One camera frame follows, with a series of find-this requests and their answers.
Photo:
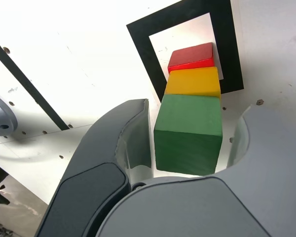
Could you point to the black tape strip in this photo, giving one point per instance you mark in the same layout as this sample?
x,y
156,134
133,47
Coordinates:
x,y
29,86

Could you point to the green cube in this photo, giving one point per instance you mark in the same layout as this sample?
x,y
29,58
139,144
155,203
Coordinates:
x,y
187,138

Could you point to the yellow cube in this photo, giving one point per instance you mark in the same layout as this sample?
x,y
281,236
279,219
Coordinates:
x,y
193,81

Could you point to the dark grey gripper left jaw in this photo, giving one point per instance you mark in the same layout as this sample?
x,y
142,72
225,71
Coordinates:
x,y
88,187

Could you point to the black tape square outline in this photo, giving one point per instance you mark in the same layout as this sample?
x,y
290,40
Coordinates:
x,y
140,37

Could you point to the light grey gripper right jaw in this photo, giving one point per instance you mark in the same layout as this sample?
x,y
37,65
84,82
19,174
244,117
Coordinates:
x,y
212,212

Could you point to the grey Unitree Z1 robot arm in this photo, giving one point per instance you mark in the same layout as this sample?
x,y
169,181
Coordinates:
x,y
0,116

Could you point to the red cube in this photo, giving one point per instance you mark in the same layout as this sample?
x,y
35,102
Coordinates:
x,y
192,58

